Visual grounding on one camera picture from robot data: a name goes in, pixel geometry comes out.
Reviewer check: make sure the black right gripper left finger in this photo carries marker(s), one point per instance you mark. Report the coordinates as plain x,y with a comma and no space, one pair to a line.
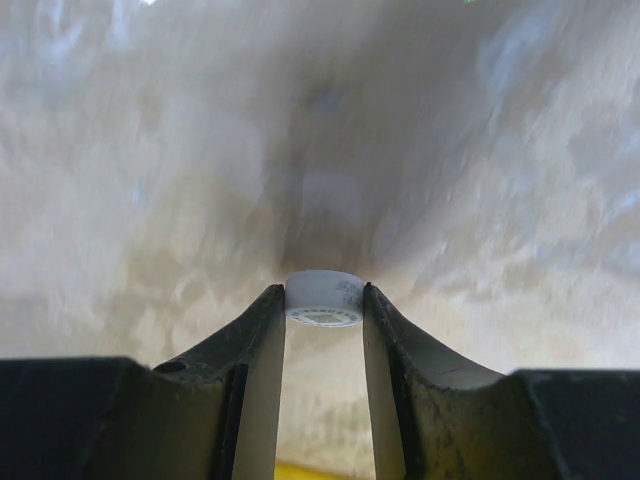
211,412

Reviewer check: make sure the yellow plastic basket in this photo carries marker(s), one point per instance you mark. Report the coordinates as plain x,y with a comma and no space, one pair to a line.
293,471

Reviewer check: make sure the small white bottle cap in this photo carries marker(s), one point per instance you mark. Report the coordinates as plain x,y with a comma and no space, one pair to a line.
324,298

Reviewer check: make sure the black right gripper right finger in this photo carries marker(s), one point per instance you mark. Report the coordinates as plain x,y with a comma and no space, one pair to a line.
436,414

